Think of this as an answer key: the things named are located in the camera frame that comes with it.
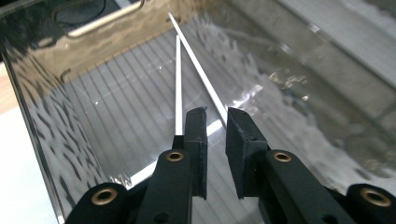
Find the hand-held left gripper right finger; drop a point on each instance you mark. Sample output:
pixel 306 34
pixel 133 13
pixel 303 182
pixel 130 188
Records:
pixel 280 186

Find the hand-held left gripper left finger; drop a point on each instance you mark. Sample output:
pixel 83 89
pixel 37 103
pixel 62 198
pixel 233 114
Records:
pixel 174 186

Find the white chopstick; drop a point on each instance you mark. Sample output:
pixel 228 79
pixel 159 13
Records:
pixel 199 70
pixel 178 93

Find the translucent brown plastic bin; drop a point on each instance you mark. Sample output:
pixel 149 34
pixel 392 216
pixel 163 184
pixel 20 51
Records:
pixel 124 93

